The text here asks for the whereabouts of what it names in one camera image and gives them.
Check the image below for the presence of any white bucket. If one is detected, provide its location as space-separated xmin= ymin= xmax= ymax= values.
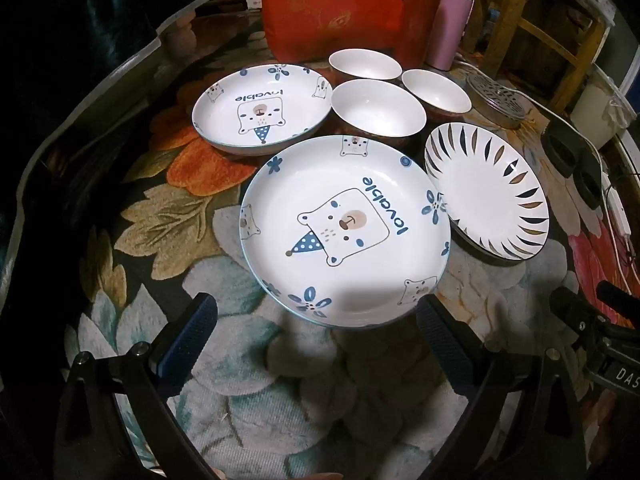
xmin=570 ymin=77 xmax=626 ymax=148

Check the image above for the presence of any white power strip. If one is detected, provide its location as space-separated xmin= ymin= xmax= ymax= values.
xmin=602 ymin=172 xmax=633 ymax=241

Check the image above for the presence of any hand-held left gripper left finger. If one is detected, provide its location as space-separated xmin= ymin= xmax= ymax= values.
xmin=52 ymin=293 xmax=219 ymax=480

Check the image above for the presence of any white power cable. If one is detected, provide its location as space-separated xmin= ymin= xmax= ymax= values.
xmin=452 ymin=52 xmax=638 ymax=281

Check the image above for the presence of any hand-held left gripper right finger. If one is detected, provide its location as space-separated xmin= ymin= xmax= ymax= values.
xmin=416 ymin=296 xmax=601 ymax=480

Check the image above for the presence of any wooden chair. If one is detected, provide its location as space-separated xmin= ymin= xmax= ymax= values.
xmin=470 ymin=0 xmax=613 ymax=111

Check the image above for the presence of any pink thermos bottle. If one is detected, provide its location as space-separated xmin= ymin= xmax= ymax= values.
xmin=430 ymin=0 xmax=478 ymax=71

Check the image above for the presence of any round perforated metal tin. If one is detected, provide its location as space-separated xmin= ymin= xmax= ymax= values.
xmin=465 ymin=74 xmax=531 ymax=130

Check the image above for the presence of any white bear print plate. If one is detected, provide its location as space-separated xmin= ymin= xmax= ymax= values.
xmin=192 ymin=63 xmax=334 ymax=153
xmin=240 ymin=135 xmax=451 ymax=328

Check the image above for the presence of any white ceramic bowl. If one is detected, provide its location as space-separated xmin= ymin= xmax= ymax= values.
xmin=401 ymin=68 xmax=473 ymax=120
xmin=331 ymin=79 xmax=427 ymax=148
xmin=328 ymin=48 xmax=403 ymax=82

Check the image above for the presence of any black slipper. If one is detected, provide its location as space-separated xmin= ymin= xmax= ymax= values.
xmin=572 ymin=152 xmax=606 ymax=211
xmin=542 ymin=122 xmax=581 ymax=178

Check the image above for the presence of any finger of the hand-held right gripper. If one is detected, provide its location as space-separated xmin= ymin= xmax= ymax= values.
xmin=596 ymin=280 xmax=640 ymax=313
xmin=549 ymin=286 xmax=608 ymax=333

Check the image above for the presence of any white leaf stripe plate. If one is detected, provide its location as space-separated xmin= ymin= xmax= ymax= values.
xmin=424 ymin=123 xmax=551 ymax=263

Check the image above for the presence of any floral patterned mat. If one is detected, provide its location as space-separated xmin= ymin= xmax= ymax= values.
xmin=30 ymin=10 xmax=640 ymax=480

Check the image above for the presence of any red gift bag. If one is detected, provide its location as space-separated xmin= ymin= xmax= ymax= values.
xmin=257 ymin=0 xmax=406 ymax=63

